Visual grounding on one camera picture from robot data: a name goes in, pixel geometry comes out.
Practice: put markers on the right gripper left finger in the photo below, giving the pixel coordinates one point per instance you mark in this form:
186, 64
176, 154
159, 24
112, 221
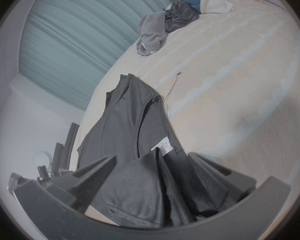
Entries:
90, 181

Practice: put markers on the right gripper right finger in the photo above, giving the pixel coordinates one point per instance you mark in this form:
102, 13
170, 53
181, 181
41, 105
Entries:
235, 184

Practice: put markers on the black T-shirt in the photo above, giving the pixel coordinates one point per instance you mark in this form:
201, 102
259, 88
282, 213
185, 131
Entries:
130, 134

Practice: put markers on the bed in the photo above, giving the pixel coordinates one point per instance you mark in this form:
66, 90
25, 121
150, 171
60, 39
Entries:
227, 71

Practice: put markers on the round white framed mirror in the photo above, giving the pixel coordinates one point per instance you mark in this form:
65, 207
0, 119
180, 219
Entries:
41, 159

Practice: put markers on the blue-green curtain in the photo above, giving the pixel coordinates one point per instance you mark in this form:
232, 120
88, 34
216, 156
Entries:
60, 71
90, 14

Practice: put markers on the grey garment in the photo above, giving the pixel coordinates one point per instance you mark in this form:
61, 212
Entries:
152, 26

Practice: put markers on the black shiny garment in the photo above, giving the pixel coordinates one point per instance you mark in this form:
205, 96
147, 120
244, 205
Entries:
181, 15

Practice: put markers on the white garment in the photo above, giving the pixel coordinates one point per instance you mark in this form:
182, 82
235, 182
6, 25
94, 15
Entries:
215, 5

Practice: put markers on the dark blue garment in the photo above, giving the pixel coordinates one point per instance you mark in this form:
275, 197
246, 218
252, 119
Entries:
193, 0

